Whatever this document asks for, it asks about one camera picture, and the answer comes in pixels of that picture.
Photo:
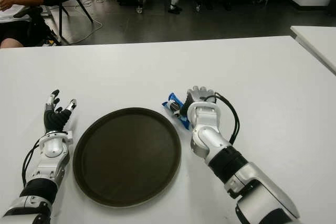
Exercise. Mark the round dark brown tray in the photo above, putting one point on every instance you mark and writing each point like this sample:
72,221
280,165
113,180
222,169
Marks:
126,155

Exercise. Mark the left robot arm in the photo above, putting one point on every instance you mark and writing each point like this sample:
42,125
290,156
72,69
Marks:
51,148

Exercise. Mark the white side table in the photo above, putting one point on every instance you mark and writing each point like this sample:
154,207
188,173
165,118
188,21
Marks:
317,40

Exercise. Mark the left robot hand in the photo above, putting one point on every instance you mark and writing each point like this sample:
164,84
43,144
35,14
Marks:
53,120

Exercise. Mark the small white wrist camera box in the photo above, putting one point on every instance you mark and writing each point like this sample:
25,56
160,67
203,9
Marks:
68,137

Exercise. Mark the blue Oreo packet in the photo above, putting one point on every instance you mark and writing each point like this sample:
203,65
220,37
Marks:
185,124

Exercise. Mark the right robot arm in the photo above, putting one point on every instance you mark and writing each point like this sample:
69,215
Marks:
207,119

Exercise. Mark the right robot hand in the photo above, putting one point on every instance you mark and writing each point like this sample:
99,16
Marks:
200,93

